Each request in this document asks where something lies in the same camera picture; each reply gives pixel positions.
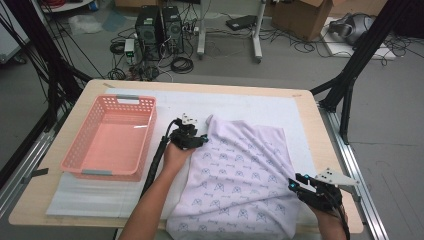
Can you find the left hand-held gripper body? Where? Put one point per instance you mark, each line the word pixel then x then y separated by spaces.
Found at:
pixel 183 138

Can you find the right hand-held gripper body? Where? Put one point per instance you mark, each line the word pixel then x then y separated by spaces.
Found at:
pixel 321 198

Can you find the lilac patterned towel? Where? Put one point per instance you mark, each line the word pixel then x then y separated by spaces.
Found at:
pixel 240 186

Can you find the pink plastic basket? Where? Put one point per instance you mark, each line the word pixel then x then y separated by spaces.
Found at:
pixel 113 143

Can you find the person's right hand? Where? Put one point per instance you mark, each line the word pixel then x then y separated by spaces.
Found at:
pixel 328 220

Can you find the person's left hand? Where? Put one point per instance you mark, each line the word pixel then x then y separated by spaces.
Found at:
pixel 175 160

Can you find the white grid mat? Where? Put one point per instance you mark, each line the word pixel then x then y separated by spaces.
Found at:
pixel 250 106

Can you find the wooden table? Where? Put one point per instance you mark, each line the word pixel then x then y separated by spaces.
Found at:
pixel 233 87

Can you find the brown tape piece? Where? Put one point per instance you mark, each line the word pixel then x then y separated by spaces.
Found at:
pixel 109 85

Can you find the white metal stand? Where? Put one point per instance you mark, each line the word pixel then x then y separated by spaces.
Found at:
pixel 201 33

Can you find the white adapter box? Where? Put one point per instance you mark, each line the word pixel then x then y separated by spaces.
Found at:
pixel 129 46

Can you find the black computer tower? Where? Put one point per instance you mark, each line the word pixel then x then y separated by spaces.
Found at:
pixel 148 30
pixel 172 30

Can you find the black flat device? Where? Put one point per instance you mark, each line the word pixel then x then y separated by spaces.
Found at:
pixel 240 22

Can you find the white floor board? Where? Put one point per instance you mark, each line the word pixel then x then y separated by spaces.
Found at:
pixel 336 48

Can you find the clear plastic bag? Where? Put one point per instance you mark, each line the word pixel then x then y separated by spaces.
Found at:
pixel 85 24

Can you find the brown cardboard box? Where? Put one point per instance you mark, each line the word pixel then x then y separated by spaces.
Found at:
pixel 300 18

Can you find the grey headset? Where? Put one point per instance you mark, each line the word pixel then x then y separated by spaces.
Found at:
pixel 353 26

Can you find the white round table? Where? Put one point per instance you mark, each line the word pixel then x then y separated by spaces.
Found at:
pixel 71 6

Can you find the grey metal bracket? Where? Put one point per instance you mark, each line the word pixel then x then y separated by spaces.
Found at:
pixel 355 195
pixel 39 172

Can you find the aluminium rail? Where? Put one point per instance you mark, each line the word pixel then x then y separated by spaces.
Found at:
pixel 348 160
pixel 20 170

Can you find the black frame post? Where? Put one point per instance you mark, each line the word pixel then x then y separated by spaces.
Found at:
pixel 41 40
pixel 365 50

